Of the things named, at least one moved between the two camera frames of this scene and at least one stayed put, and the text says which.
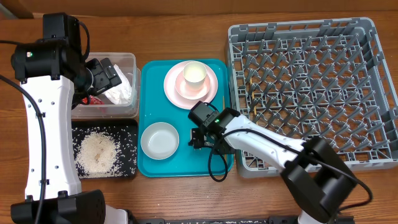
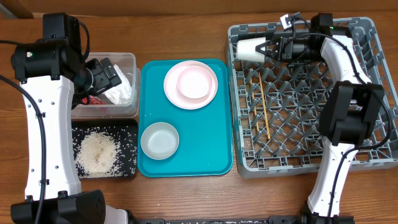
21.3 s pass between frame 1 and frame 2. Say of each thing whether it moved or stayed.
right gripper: moved
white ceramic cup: moved
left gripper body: stayed
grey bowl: stayed
